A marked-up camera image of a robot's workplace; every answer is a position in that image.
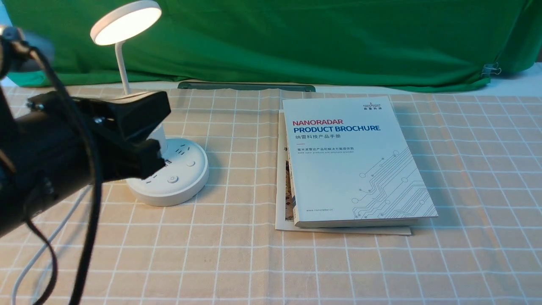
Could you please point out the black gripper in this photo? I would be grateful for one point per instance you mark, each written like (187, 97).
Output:
(55, 151)

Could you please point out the white desk lamp with sockets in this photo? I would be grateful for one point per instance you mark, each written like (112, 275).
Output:
(186, 169)

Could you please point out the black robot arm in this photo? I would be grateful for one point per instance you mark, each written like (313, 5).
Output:
(23, 196)

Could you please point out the bottom thin magazine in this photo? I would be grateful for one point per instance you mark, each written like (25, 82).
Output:
(282, 224)

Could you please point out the middle book under brochure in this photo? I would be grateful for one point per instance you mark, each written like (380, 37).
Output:
(289, 215)

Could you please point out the grey metal bar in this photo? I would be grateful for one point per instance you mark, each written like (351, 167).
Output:
(245, 86)

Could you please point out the white Nanoradar product brochure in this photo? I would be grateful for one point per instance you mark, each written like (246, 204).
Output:
(351, 166)

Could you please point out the green backdrop cloth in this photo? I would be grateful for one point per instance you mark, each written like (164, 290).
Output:
(417, 45)

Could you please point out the orange checked tablecloth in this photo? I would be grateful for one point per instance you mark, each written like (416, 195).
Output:
(479, 155)

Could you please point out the metal binder clip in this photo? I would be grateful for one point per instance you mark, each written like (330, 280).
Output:
(491, 69)

